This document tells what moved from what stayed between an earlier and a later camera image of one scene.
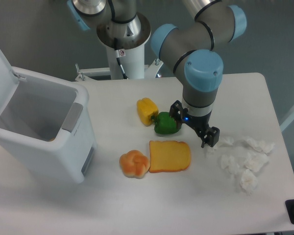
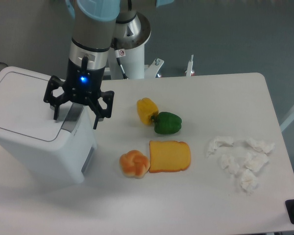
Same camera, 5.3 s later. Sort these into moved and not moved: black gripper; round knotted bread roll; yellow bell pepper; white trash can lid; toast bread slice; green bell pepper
Moved: white trash can lid; black gripper
Not moved: toast bread slice; green bell pepper; round knotted bread roll; yellow bell pepper
